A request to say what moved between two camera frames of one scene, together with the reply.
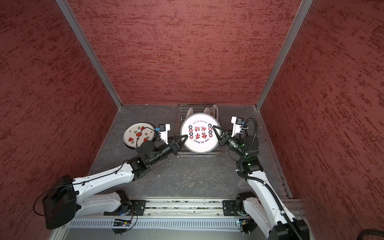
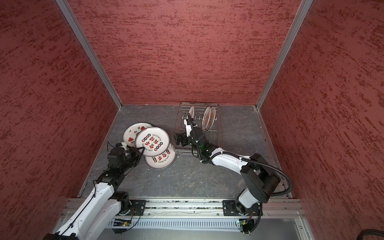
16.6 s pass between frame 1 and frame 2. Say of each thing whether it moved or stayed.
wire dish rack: stayed
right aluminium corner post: stayed
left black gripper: moved
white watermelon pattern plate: stayed
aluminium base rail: stayed
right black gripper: moved
